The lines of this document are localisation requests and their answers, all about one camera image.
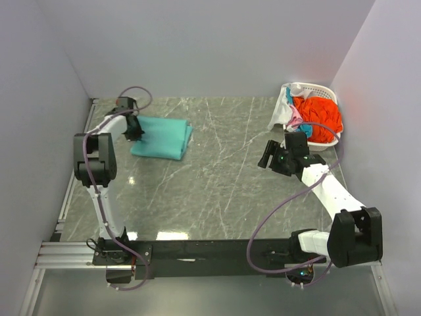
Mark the teal t shirt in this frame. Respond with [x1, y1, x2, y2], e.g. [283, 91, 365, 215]
[130, 115, 193, 161]

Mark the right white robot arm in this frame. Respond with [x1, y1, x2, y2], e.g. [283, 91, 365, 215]
[258, 132, 383, 268]

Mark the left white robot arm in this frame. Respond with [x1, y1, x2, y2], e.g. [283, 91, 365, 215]
[73, 97, 144, 265]

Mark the blue cloth in basket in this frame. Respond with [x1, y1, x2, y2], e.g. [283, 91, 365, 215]
[285, 88, 312, 138]

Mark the pink cloth in basket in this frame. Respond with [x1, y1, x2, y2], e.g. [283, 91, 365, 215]
[286, 105, 303, 132]

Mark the white cloth in basket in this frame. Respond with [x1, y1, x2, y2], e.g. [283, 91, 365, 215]
[267, 83, 310, 130]

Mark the orange t shirt in basket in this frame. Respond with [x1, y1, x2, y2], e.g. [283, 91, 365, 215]
[293, 96, 343, 144]

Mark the white laundry basket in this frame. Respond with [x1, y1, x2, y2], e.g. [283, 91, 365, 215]
[284, 82, 343, 151]

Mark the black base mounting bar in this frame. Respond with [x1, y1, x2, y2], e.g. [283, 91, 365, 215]
[92, 238, 325, 283]

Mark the aluminium rail frame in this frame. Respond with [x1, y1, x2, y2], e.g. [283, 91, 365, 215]
[31, 97, 386, 315]

